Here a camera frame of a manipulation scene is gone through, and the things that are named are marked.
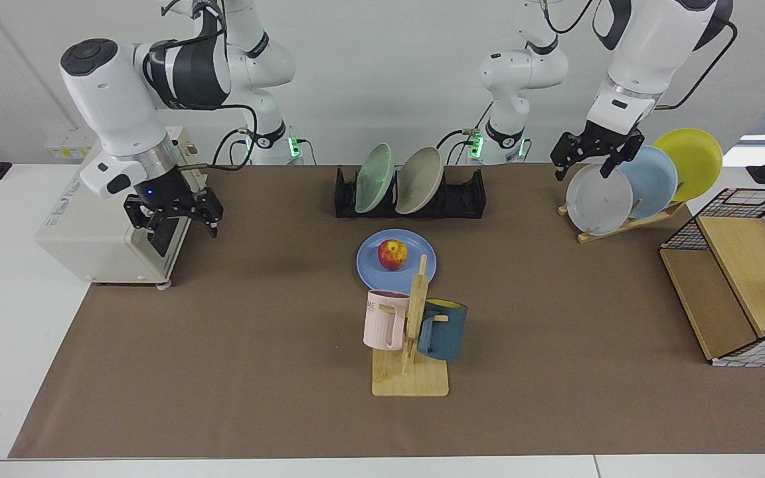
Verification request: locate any red yellow apple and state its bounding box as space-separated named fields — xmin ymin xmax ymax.
xmin=377 ymin=239 xmax=409 ymax=272

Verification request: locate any grey plate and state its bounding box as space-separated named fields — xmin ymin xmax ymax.
xmin=566 ymin=163 xmax=634 ymax=236

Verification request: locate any light blue plate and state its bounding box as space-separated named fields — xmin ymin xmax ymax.
xmin=615 ymin=145 xmax=679 ymax=220

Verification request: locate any wooden plate rack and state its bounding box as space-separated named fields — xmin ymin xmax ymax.
xmin=558 ymin=199 xmax=689 ymax=244

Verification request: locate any yellow plate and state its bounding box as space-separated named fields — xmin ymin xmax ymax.
xmin=653 ymin=127 xmax=723 ymax=202

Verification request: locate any black dish rack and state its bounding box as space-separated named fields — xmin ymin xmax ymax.
xmin=335 ymin=166 xmax=487 ymax=220

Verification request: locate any beige plate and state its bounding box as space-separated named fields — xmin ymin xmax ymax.
xmin=394 ymin=147 xmax=445 ymax=215

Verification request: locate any pale green plate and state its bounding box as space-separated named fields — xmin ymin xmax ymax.
xmin=355 ymin=143 xmax=396 ymax=214

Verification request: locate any pale toaster oven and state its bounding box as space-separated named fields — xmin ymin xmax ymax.
xmin=35 ymin=126 xmax=203 ymax=290

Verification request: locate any brown table cloth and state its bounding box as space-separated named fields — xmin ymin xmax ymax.
xmin=8 ymin=163 xmax=765 ymax=459

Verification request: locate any pink cup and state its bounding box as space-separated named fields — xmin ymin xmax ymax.
xmin=363 ymin=289 xmax=411 ymax=351

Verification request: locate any dark blue cup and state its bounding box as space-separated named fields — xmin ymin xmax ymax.
xmin=417 ymin=299 xmax=468 ymax=362

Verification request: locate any wooden cup stand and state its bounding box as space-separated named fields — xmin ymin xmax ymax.
xmin=372 ymin=254 xmax=450 ymax=398

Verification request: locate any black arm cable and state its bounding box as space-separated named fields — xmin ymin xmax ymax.
xmin=160 ymin=0 xmax=261 ymax=172
xmin=542 ymin=0 xmax=738 ymax=111

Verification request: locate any black base cable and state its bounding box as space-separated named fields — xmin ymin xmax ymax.
xmin=436 ymin=102 xmax=495 ymax=167

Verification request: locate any white wall socket box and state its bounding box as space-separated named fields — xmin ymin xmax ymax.
xmin=44 ymin=129 xmax=94 ymax=160

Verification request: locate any wire basket with wooden floor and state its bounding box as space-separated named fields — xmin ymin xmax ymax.
xmin=659 ymin=188 xmax=765 ymax=368

